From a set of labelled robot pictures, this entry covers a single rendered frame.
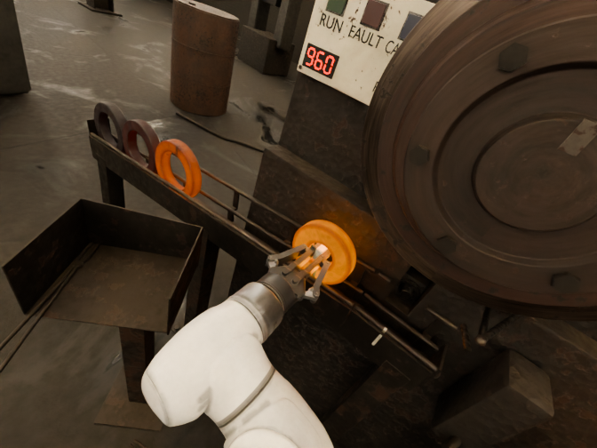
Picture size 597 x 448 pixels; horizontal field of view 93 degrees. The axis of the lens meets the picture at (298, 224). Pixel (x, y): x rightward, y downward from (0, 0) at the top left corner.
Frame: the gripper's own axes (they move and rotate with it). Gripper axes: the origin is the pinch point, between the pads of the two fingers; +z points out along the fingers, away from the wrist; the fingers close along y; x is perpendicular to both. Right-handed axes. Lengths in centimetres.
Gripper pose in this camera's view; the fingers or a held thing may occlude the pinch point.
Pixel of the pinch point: (324, 248)
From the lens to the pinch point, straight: 64.8
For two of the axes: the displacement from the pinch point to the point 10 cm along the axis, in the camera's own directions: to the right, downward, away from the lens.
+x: 2.7, -7.3, -6.2
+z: 5.7, -4.0, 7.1
